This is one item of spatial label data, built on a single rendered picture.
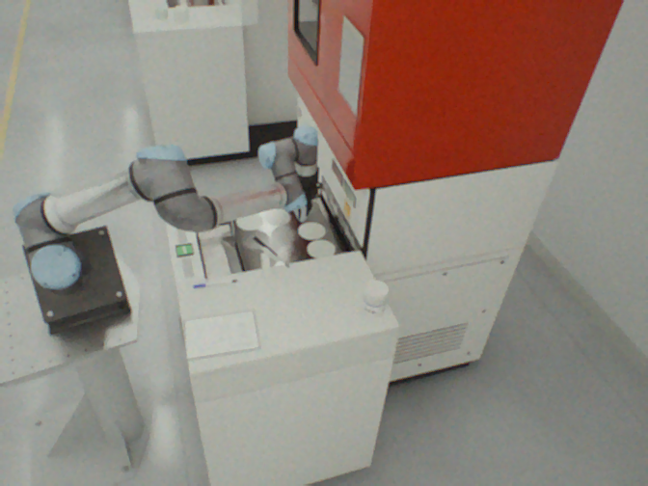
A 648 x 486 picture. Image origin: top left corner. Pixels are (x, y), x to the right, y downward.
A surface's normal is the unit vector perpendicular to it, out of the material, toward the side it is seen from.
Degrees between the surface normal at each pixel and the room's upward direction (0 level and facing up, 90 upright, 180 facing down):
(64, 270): 52
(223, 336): 0
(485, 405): 0
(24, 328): 0
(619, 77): 90
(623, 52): 90
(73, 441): 90
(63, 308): 45
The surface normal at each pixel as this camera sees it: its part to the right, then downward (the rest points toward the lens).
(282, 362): 0.29, 0.65
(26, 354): 0.04, -0.74
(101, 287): 0.33, -0.09
